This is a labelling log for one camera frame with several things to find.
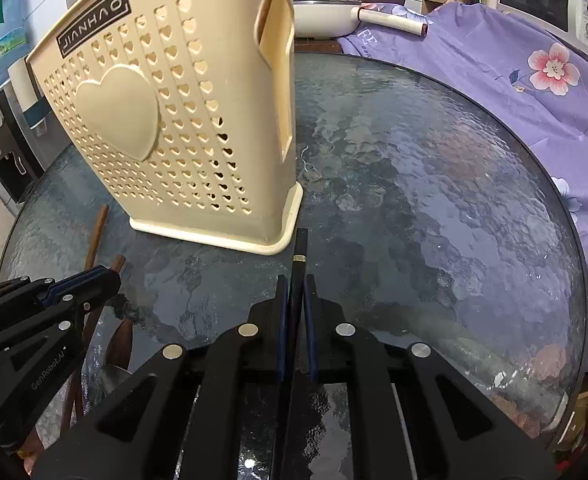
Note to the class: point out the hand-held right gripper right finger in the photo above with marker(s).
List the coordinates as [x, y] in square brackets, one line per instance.
[313, 320]

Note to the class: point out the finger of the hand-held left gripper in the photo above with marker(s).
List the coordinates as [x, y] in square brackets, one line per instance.
[96, 291]
[18, 292]

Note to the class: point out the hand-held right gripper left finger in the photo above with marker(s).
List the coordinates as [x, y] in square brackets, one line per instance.
[283, 320]

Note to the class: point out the brown wooden chopstick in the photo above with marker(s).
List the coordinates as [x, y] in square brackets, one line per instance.
[117, 262]
[96, 235]
[76, 400]

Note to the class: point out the black chopstick with gold band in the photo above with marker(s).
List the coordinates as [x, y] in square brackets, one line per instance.
[300, 245]

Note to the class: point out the beige plastic cutlery holder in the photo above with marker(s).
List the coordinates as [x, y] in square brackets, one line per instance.
[188, 125]

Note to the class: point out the teal paper cup holder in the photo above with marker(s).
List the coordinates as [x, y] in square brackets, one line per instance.
[33, 105]

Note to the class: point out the purple floral cloth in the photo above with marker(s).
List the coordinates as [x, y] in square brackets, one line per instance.
[499, 85]

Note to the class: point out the white pot with lid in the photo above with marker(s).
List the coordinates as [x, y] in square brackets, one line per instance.
[324, 17]

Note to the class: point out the cling film roll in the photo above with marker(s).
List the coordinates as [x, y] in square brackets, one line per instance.
[394, 21]

